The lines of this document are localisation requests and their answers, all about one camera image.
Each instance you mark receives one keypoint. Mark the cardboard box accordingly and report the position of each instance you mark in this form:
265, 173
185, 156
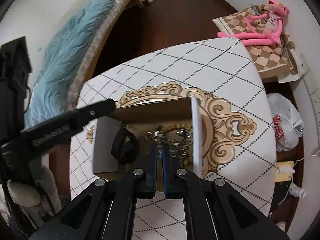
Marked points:
142, 118

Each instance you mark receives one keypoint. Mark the yellow tissue pack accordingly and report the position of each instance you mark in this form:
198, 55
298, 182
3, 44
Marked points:
284, 171

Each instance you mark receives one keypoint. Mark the checkered brown cushion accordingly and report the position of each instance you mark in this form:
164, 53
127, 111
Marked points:
278, 62

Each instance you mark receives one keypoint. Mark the teal blue quilt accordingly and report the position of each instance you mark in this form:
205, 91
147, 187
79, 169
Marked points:
65, 55

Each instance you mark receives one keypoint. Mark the white power strip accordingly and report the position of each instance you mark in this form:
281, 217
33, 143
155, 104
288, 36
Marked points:
311, 84

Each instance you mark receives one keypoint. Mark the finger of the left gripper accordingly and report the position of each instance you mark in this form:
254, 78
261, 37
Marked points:
45, 135

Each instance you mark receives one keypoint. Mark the white plastic bag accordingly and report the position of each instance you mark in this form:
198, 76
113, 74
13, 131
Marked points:
287, 122

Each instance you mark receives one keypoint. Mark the small white bottle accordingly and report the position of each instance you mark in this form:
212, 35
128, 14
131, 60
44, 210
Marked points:
296, 191

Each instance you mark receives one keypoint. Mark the pink panther plush toy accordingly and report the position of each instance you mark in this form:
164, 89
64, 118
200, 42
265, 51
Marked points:
258, 29

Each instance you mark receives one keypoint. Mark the white patterned tablecloth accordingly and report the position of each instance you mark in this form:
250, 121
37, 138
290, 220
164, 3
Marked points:
238, 141

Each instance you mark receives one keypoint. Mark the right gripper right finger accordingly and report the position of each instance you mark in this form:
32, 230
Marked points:
214, 209

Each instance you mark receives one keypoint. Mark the black smart band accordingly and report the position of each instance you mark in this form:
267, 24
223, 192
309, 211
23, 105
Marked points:
125, 147

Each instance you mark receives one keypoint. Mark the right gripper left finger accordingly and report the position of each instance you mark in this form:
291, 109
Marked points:
105, 209

